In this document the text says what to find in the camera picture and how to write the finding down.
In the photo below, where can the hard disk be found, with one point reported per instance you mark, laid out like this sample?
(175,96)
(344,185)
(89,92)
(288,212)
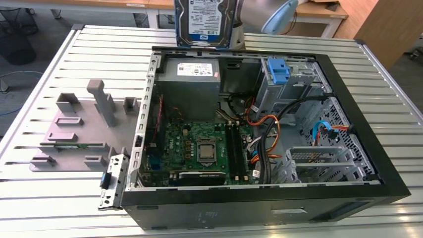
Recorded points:
(204,19)

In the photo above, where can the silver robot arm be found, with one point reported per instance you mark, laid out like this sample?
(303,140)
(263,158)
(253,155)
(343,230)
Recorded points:
(253,12)

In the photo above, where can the metal disk bay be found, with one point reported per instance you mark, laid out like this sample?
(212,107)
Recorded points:
(323,165)

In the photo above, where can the grey power supply unit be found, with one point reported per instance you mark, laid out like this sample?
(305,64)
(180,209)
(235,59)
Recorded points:
(184,99)

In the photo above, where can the green motherboard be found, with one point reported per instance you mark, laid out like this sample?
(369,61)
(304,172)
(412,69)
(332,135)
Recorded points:
(177,134)

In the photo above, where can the silver CPU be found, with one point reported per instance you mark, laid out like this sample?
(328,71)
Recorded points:
(207,151)

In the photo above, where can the black RAM slot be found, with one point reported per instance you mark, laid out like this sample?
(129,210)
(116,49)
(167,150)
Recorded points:
(232,148)
(240,148)

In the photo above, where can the CPU socket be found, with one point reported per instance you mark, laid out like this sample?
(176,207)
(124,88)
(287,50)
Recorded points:
(207,163)

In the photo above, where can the black graphics card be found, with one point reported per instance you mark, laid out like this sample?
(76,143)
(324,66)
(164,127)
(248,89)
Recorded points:
(201,177)

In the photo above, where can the blue plastic drive latch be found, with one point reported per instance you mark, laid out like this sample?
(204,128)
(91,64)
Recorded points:
(277,72)

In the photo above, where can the grey metal drive cage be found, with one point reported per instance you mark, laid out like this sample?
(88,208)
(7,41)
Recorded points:
(297,89)

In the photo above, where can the hinged metal slot retainer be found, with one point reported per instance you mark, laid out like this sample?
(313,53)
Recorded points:
(115,173)

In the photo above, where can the black open PC case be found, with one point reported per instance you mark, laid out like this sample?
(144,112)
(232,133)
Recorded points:
(231,208)

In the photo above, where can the grey parts rack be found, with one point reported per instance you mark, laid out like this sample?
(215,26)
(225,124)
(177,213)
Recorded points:
(85,129)

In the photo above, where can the green RAM stick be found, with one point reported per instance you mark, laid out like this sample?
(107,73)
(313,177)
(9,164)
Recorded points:
(71,147)

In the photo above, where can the wooden top desk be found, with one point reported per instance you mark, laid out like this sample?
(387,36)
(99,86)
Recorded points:
(329,11)

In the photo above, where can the black round bin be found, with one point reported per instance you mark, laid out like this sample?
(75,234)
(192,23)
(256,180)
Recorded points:
(20,52)

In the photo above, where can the brown wooden cabinet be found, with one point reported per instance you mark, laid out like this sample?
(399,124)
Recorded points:
(390,29)

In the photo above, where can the black mesh waste basket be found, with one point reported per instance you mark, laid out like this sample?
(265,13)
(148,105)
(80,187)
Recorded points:
(20,22)

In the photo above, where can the long grey frame desk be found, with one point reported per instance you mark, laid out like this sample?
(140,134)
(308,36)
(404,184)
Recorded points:
(108,3)

